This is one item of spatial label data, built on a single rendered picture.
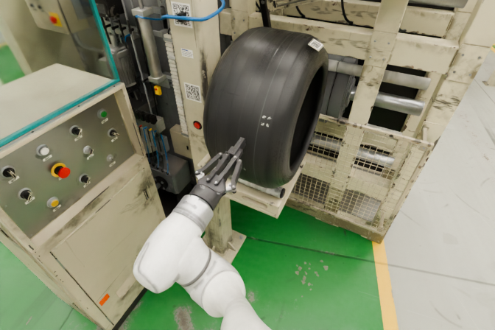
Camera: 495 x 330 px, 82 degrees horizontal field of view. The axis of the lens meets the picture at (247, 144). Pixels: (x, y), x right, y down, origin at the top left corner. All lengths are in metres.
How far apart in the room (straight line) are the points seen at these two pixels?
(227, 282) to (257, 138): 0.39
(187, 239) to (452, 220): 2.25
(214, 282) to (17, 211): 0.73
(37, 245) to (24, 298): 1.10
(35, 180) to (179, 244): 0.65
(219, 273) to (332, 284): 1.38
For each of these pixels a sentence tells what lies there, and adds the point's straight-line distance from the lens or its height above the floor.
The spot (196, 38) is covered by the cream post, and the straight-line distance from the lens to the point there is 1.04.
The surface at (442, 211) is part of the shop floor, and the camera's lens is 2.68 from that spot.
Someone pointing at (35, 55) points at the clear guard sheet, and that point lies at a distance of 1.04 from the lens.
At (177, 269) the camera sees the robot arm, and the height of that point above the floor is 1.20.
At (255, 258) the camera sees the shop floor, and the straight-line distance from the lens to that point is 2.02.
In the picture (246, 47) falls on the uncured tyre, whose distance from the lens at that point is 0.92.
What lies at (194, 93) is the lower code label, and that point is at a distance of 1.15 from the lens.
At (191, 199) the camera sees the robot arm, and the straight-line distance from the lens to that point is 0.70.
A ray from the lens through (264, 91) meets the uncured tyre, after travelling 0.82.
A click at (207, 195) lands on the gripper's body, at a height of 1.24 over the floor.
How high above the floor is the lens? 1.78
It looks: 40 degrees down
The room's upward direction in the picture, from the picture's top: straight up
